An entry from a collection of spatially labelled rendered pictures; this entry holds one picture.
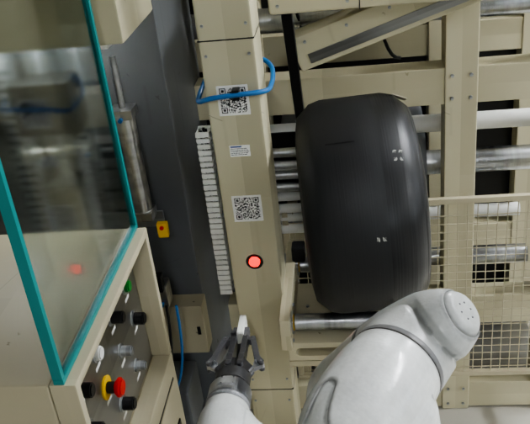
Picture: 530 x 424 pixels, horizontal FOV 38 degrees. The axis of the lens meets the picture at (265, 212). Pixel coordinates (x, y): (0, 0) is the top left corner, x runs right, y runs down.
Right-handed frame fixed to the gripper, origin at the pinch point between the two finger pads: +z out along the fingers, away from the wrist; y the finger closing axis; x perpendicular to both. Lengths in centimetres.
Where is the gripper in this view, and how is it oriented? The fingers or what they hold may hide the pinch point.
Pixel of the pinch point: (241, 329)
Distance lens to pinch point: 176.9
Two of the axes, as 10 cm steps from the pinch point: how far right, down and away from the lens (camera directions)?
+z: 0.9, -4.8, 8.7
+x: 1.0, 8.8, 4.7
